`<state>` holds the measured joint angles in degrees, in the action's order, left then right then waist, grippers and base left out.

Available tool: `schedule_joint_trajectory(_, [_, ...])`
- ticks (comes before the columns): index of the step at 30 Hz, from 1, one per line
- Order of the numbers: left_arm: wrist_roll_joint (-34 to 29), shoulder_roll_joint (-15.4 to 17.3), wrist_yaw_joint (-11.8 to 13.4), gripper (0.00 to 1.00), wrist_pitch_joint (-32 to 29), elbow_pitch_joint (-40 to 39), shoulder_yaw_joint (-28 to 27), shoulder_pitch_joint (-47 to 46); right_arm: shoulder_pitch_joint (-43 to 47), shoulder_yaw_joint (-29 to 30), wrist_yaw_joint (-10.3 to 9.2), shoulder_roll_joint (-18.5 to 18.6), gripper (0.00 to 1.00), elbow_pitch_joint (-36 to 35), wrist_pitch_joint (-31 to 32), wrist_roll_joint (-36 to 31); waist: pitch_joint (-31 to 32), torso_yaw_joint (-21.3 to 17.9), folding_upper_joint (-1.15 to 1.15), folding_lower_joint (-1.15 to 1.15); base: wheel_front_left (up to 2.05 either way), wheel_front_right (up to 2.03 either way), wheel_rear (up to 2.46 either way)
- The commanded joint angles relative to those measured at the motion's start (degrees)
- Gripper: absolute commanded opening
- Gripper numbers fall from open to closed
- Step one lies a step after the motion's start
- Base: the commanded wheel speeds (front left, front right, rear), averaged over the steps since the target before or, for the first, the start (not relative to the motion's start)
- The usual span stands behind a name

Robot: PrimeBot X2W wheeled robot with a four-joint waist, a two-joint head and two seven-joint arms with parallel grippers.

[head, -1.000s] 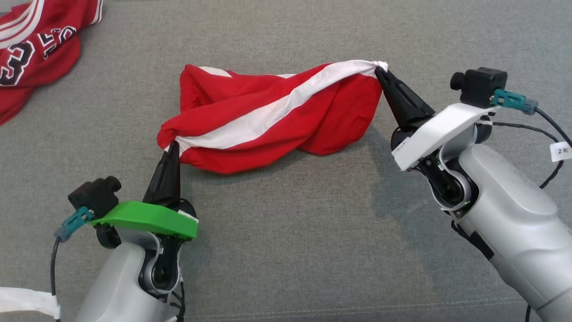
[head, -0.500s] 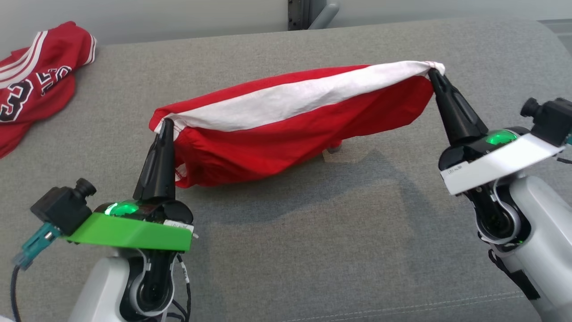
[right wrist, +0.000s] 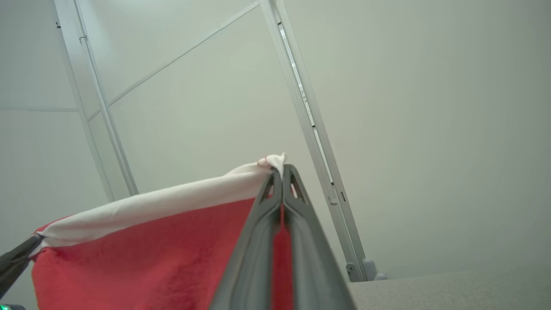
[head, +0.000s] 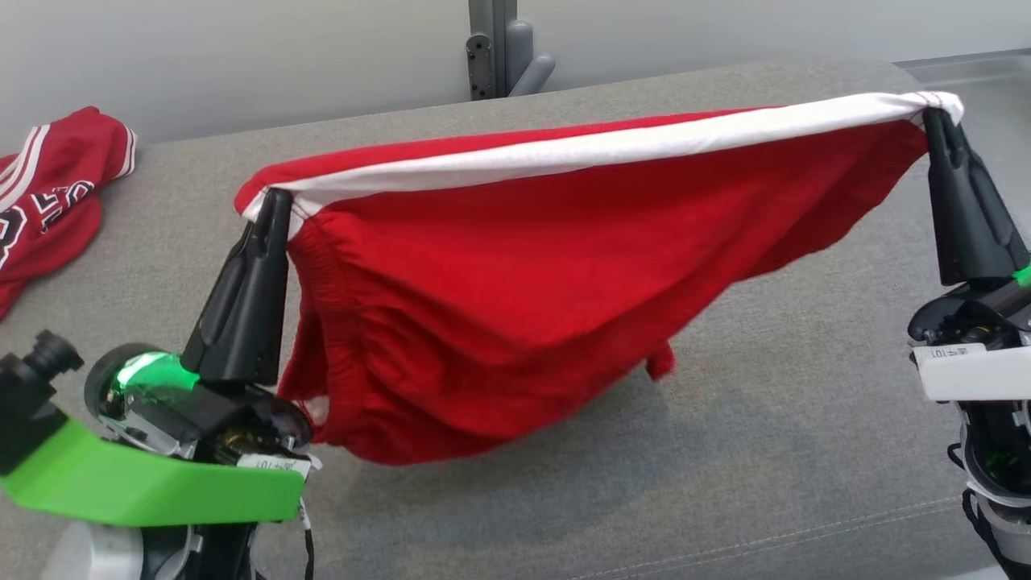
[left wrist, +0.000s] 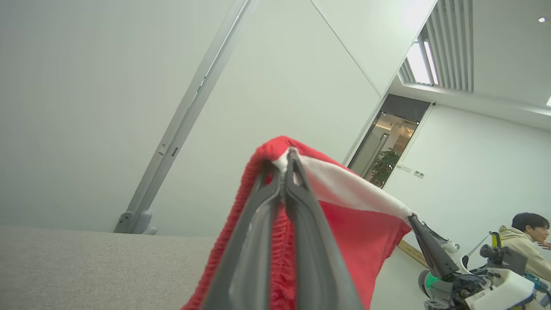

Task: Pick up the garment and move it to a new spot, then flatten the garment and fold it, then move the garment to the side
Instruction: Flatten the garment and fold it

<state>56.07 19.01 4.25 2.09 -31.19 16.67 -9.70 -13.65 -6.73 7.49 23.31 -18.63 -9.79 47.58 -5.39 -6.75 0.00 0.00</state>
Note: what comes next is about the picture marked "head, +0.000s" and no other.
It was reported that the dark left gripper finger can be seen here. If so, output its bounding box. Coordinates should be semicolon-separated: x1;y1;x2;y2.
180;188;294;386

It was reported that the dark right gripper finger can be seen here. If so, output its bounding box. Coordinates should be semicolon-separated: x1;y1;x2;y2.
922;106;1031;288

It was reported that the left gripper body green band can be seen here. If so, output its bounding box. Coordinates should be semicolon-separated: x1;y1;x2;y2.
0;342;315;529

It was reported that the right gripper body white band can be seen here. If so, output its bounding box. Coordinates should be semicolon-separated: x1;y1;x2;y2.
907;274;1031;403

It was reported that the red basketball jersey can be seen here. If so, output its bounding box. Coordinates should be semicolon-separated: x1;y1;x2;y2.
0;106;138;323

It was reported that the red shorts white trim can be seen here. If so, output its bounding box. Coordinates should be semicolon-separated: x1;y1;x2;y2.
234;91;965;466

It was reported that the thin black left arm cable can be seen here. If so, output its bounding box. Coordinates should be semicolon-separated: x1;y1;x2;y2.
296;499;317;580

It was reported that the grey metal partition post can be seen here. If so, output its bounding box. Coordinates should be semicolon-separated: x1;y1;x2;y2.
466;0;557;102

